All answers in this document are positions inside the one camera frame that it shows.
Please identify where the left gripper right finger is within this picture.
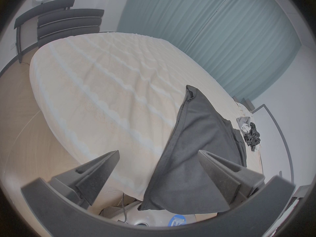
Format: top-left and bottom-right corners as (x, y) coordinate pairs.
(198, 150), (265, 206)

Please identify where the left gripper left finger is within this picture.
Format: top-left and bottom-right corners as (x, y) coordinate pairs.
(51, 150), (120, 209)

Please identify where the black long-sleeved top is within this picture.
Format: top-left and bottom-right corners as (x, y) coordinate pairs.
(137, 85), (247, 214)

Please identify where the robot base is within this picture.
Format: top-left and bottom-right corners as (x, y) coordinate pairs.
(99, 200), (219, 229)

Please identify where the pile of clothes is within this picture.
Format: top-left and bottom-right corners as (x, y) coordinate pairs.
(236, 116), (261, 152)

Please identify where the bed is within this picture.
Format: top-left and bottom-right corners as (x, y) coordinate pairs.
(29, 32), (295, 202)

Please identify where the white printed pillow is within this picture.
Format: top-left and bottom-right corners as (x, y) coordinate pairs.
(235, 102), (253, 119)

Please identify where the grey bedside table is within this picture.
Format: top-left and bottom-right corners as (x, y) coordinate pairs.
(233, 96), (255, 112)

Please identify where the blue-green curtain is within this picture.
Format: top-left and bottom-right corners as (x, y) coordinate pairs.
(185, 0), (302, 105)
(116, 0), (241, 51)

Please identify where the black chest of drawers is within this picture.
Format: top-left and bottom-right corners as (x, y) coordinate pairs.
(37, 8), (105, 49)

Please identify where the black narrow table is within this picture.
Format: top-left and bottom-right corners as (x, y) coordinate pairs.
(14, 0), (76, 64)

